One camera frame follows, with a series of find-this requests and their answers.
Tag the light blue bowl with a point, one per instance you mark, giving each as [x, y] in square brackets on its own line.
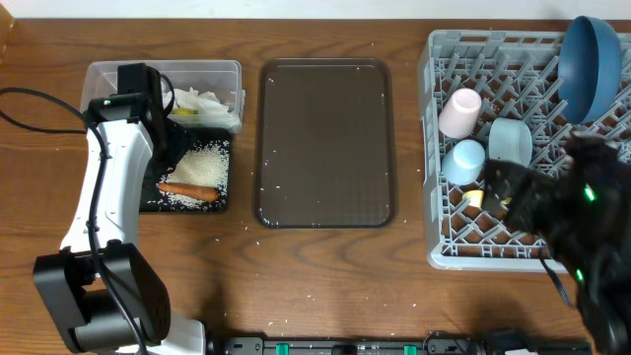
[510, 141]

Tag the pile of rice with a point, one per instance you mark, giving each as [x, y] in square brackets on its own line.
[206, 164]

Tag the yellow snack wrapper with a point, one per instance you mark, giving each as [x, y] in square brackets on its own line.
[184, 111]

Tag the black square bin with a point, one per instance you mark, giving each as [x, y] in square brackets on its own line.
[149, 200]

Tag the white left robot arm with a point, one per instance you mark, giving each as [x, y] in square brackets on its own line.
[99, 290]

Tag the clear plastic bin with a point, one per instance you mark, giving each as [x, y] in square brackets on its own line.
[217, 80]

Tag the cream plastic spoon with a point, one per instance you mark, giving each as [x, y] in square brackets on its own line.
[477, 198]

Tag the pink cup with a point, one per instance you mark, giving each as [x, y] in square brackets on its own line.
[460, 113]

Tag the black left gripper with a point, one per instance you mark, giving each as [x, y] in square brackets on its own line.
[176, 132]

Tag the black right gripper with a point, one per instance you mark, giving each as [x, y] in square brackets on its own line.
[539, 195]

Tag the grey dishwasher rack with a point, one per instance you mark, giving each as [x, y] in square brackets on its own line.
[515, 73]

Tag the dark blue plate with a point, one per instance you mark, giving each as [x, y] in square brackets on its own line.
[590, 65]

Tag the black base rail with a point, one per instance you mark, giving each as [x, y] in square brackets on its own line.
[497, 342]

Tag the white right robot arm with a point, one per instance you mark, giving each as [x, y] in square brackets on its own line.
[584, 218]

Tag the dark brown serving tray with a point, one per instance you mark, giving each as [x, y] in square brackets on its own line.
[325, 148]

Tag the crumpled white paper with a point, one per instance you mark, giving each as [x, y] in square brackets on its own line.
[204, 103]

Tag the orange carrot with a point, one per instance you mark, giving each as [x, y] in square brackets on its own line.
[202, 193]

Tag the light blue cup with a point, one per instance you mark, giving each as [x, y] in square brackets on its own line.
[463, 164]

